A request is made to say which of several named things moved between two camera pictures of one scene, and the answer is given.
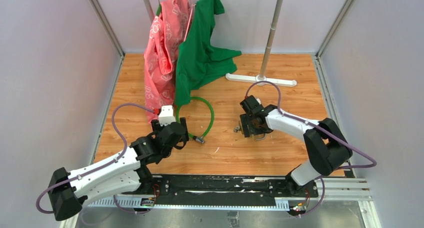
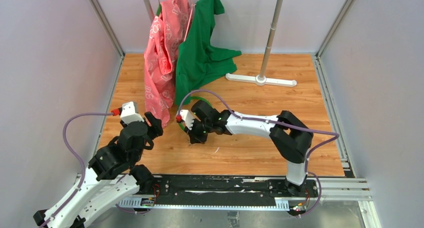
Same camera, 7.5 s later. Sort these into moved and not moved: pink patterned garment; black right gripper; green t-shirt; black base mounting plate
Moved: black right gripper
Not moved: black base mounting plate; pink patterned garment; green t-shirt
